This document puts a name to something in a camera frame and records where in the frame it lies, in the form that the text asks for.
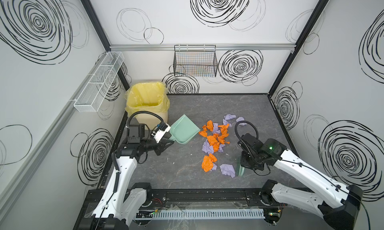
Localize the white slotted cable duct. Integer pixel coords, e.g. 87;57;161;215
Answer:
134;209;265;221

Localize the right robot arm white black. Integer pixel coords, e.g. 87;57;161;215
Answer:
234;120;363;230

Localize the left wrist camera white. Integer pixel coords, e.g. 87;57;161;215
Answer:
151;123;171;144

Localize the orange paper scrap beside purple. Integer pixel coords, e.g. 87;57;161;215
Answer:
207;136;219;146

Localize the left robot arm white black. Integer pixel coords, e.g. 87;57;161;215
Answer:
75;111;174;230

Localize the yellow plastic bin liner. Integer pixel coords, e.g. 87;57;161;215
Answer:
125;82;170;118

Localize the small orange scrap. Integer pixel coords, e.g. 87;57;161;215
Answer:
209;154;218;163
199;131;208;138

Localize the large orange paper scrap front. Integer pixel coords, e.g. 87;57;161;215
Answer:
202;156;214;172

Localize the large purple paper scrap front right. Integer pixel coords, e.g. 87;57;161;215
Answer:
220;164;236;178

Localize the orange paper scrap near bin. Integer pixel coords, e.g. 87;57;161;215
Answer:
206;121;214;132

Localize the mint green dustpan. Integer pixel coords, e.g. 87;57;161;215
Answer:
170;114;201;145

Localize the black wire wall basket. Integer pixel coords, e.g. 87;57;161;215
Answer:
173;44;219;77

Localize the mint green hand brush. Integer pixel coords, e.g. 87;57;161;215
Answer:
238;166;245;177

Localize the orange paper scrap by dustpan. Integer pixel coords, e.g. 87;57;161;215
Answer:
217;136;230;145

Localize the purple paper scrap back right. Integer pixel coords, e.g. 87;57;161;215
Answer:
224;114;237;121

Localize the small orange scrap left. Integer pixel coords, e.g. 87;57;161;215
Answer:
199;131;208;138

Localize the cream trash bin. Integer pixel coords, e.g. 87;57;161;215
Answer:
135;106;168;128

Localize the small orange scrap front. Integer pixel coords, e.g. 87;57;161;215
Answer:
209;154;218;163

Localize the purple paper scrap back left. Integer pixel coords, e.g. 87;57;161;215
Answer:
212;123;221;134

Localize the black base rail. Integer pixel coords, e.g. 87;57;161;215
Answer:
89;188;326;207

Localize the purple paper scrap front left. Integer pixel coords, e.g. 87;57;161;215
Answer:
202;140;214;155

